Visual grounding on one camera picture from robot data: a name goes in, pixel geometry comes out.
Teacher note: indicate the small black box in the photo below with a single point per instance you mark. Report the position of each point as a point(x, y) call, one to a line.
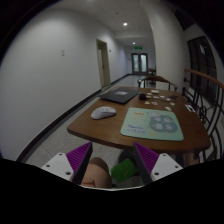
point(142, 97)

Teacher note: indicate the brown wooden table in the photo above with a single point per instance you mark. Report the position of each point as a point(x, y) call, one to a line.
point(107, 131)

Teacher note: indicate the dark closed laptop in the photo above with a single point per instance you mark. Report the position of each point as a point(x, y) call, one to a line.
point(120, 95)

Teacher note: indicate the white card on table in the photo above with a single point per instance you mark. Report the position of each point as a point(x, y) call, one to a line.
point(155, 91)

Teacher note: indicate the black metal stair railing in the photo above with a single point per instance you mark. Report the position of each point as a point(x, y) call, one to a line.
point(206, 95)

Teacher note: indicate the white packet at table edge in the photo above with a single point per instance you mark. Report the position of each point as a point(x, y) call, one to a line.
point(190, 108)

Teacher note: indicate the green exit sign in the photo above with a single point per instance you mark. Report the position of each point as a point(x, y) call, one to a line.
point(138, 48)

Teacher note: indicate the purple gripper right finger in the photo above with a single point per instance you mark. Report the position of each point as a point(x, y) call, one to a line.
point(153, 166)

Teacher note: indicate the green patterned mouse pad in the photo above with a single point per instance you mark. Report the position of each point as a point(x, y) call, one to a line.
point(152, 125)

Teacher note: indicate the white computer mouse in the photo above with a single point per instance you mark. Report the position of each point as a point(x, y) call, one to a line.
point(103, 112)

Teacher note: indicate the wooden chair behind table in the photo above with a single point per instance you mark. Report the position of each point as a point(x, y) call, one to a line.
point(155, 78)

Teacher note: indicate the green object under table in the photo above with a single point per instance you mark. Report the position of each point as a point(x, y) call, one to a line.
point(123, 171)

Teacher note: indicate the beige side door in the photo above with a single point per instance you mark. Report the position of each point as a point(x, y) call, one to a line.
point(103, 62)

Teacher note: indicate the brown stool seat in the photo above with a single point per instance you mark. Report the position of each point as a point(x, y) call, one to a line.
point(97, 174)

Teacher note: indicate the glass double door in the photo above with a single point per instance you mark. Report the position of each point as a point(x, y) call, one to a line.
point(139, 63)

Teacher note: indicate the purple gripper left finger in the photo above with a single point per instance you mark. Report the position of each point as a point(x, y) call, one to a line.
point(70, 166)

